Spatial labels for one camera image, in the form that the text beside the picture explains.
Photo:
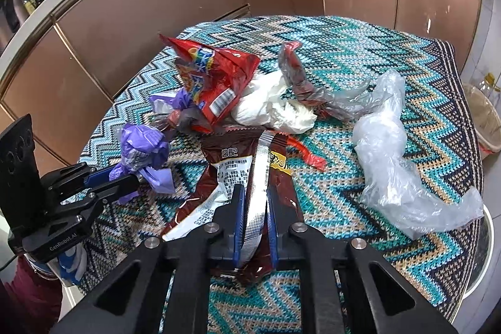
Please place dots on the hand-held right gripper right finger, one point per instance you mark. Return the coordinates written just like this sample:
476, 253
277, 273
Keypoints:
273, 228

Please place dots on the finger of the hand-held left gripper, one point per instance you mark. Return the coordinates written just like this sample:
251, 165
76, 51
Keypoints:
100, 176
117, 190

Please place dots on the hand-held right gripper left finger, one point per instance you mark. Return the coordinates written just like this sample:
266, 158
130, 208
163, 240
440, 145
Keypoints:
238, 224

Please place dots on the purple plastic bag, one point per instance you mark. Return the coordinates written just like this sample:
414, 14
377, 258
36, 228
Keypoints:
137, 142

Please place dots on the brown snack bag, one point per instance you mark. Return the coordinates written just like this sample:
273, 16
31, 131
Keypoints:
231, 158

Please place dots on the red wrapper strip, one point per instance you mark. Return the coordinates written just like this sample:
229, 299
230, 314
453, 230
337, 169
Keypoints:
313, 160

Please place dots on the white tissue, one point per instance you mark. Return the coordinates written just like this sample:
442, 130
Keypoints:
266, 99

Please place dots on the clear plastic bag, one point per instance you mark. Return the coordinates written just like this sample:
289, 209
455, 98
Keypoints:
383, 146

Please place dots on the red-tinted clear plastic wrapper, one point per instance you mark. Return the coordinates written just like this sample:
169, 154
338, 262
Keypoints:
297, 79

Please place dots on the red snack bag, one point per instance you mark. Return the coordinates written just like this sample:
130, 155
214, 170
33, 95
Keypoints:
223, 64

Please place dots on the steel trash can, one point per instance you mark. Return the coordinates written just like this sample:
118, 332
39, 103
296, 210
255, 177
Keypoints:
483, 252

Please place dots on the person's left forearm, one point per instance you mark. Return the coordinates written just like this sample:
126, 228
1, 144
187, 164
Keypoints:
27, 298

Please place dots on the person's left hand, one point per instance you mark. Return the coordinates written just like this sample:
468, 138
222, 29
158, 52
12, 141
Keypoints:
72, 265

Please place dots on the brown kitchen cabinets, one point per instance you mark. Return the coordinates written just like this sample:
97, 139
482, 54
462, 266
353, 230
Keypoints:
156, 5

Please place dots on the zigzag knitted cloth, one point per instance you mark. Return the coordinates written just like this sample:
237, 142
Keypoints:
352, 52

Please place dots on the beige bin with liner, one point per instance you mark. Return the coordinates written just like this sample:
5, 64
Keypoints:
485, 115

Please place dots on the yellow oil bottle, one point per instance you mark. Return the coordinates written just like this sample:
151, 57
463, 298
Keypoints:
487, 81

